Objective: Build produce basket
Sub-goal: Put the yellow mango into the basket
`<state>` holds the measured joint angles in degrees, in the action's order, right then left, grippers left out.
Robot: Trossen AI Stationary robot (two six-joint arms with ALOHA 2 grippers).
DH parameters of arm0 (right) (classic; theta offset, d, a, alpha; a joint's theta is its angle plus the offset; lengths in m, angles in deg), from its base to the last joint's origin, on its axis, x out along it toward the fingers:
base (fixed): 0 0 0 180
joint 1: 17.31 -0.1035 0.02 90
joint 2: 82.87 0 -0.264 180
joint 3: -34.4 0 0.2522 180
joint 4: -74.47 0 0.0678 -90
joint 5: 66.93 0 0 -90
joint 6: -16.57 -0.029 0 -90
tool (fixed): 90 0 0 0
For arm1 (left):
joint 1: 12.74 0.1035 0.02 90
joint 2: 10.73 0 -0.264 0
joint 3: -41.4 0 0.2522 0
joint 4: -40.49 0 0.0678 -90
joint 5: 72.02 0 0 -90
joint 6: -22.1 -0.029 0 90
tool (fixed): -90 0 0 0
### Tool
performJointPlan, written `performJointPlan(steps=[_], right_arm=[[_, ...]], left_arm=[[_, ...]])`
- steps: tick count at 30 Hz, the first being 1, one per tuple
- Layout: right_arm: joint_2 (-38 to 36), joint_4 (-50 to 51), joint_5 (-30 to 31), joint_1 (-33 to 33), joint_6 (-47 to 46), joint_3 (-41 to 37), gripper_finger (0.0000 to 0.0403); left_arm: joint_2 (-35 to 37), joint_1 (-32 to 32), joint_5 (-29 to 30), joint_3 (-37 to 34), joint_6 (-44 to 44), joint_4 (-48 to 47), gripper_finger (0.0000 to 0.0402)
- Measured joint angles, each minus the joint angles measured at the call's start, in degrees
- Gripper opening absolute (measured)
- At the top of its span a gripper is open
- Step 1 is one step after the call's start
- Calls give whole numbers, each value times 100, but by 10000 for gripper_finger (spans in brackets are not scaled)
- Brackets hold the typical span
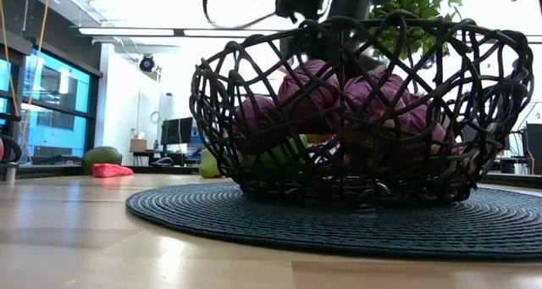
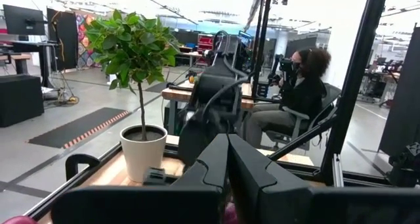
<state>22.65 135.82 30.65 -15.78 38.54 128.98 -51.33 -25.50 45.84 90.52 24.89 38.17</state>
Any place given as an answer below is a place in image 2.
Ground black standing desk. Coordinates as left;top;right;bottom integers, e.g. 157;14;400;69
12;41;59;89

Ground yellow cable coil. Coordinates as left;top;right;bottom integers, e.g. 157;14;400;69
57;95;80;106

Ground person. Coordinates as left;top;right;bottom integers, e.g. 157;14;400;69
244;47;332;149

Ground grey office chair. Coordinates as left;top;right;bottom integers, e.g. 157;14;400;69
264;82;342;151

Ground black computer monitor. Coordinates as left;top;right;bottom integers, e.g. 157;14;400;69
2;4;47;36

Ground small wooden desk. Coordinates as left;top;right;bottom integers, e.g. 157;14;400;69
0;53;32;76

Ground background workstation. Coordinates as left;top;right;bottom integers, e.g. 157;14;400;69
359;56;406;106

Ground black cabinet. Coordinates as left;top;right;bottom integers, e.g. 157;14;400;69
0;74;45;129

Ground black hazard-striped floor mat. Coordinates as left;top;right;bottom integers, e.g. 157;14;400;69
28;107;131;150

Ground black handheld device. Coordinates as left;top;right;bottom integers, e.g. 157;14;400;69
267;55;296;87

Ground black frame handle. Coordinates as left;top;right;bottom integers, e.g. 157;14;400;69
64;153;101;181

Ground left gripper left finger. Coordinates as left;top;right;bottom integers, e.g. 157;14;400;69
170;133;230;198

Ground green plant in white pot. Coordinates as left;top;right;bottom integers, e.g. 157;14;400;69
84;9;180;185

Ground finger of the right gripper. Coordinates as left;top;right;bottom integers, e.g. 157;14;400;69
209;110;232;149
179;111;211;168

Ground red tool chest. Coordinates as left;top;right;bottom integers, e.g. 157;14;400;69
196;33;216;53

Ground large black partition panel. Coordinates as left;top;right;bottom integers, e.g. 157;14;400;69
378;22;420;156

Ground black equipment block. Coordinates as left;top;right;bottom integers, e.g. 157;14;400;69
388;141;420;189

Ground wooden workbench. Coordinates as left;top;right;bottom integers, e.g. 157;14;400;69
161;80;255;136

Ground colourful patterned wall hanging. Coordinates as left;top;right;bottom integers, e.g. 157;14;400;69
75;13;101;69

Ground black upright panel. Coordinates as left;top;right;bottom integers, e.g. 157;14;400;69
47;7;79;72

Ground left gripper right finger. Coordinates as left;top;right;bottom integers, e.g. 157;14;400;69
228;134;311;224

